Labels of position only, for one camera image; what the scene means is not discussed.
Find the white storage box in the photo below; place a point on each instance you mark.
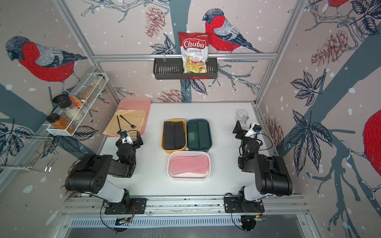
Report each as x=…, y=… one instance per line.
x=189, y=176

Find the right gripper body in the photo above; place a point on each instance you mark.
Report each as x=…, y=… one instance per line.
x=244, y=142

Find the pink pencil case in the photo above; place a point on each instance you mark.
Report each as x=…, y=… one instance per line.
x=199, y=170
x=201, y=159

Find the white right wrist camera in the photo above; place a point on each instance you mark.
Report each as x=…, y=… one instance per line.
x=253, y=131

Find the black spoon left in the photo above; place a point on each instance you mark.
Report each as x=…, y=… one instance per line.
x=120, y=129

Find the yellow storage box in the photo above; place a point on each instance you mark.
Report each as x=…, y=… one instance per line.
x=185, y=129

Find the orange spice jar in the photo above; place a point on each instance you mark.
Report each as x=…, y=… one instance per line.
x=61, y=123

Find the black pencil case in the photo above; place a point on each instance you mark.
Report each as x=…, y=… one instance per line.
x=168, y=136
x=179, y=135

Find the green pencil case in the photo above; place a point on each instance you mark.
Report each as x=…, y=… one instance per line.
x=193, y=136
x=203, y=135

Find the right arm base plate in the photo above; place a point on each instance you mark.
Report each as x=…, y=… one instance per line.
x=233, y=205

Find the tan spice jar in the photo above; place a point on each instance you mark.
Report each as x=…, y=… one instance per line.
x=90, y=92

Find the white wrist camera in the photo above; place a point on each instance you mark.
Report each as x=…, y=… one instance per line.
x=125, y=138
x=253, y=131

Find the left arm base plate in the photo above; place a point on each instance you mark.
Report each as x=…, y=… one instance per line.
x=135, y=206

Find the clear measuring cup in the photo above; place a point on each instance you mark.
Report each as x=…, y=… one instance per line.
x=242, y=117

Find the black wire basket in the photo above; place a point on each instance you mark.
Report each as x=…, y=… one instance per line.
x=172, y=69

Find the metal wire hook rack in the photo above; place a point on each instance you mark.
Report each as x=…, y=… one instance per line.
x=33, y=154

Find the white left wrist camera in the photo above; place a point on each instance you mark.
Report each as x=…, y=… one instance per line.
x=125, y=138

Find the pink tray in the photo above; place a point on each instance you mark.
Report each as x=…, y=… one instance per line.
x=137, y=104

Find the white wire spice rack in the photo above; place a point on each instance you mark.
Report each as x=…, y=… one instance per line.
x=84, y=107

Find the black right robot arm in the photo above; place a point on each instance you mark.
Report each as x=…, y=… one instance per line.
x=271, y=174

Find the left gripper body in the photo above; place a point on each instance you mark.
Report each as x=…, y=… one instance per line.
x=136, y=145

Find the Chuba cassava chips bag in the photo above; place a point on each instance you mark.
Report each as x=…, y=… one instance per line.
x=194, y=50

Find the black lid spice grinder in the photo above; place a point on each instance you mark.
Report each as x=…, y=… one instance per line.
x=71, y=112

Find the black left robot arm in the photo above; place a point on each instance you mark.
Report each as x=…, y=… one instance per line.
x=89, y=175

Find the dark teal storage box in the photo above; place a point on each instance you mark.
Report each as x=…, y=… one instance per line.
x=196, y=121

